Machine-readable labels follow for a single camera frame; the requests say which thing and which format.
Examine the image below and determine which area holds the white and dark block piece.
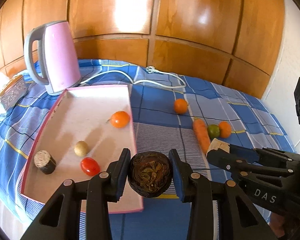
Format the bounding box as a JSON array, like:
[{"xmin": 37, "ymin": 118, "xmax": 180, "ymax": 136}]
[{"xmin": 206, "ymin": 138, "xmax": 230, "ymax": 154}]

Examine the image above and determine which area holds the green tomato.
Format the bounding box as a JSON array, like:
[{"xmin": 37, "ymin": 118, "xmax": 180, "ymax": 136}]
[{"xmin": 207, "ymin": 124, "xmax": 220, "ymax": 140}]

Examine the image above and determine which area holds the orange tangerine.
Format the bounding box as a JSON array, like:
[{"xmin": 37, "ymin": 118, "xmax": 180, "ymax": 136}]
[
  {"xmin": 173, "ymin": 99, "xmax": 188, "ymax": 115},
  {"xmin": 218, "ymin": 121, "xmax": 231, "ymax": 138}
]

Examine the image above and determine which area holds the orange carrot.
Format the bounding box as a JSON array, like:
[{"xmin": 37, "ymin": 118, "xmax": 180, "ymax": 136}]
[{"xmin": 193, "ymin": 118, "xmax": 211, "ymax": 155}]

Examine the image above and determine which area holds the red tomato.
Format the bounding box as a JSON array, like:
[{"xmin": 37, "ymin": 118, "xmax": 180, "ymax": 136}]
[{"xmin": 80, "ymin": 157, "xmax": 100, "ymax": 177}]

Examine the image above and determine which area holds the dark cylinder with pale top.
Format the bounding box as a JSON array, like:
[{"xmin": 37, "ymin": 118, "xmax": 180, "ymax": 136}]
[{"xmin": 33, "ymin": 150, "xmax": 57, "ymax": 174}]

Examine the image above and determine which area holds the small yellow-brown potato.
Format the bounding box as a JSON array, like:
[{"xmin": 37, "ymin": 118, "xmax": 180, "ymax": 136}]
[{"xmin": 74, "ymin": 141, "xmax": 89, "ymax": 157}]

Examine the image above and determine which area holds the dark brown round fruit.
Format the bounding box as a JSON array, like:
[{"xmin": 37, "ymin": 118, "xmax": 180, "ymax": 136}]
[{"xmin": 127, "ymin": 151, "xmax": 173, "ymax": 198}]

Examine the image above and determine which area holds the orange oval tomato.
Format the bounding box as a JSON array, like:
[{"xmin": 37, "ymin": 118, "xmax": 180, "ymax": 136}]
[{"xmin": 110, "ymin": 111, "xmax": 130, "ymax": 128}]

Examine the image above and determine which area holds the person's right hand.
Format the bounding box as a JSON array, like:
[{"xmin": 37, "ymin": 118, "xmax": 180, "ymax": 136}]
[{"xmin": 269, "ymin": 212, "xmax": 287, "ymax": 239}]

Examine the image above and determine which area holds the pink white shallow tray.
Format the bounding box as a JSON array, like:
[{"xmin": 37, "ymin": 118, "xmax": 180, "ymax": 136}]
[{"xmin": 20, "ymin": 85, "xmax": 136, "ymax": 204}]

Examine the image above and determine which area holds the silver ornate tissue box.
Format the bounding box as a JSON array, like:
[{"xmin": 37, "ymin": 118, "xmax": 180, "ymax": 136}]
[{"xmin": 0, "ymin": 75, "xmax": 27, "ymax": 114}]

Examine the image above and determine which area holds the pink electric kettle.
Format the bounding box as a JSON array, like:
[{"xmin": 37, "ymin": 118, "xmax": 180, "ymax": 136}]
[{"xmin": 24, "ymin": 20, "xmax": 81, "ymax": 95}]

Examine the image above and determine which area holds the white power cable with plug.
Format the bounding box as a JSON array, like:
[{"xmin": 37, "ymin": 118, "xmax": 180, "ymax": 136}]
[{"xmin": 79, "ymin": 65, "xmax": 187, "ymax": 89}]

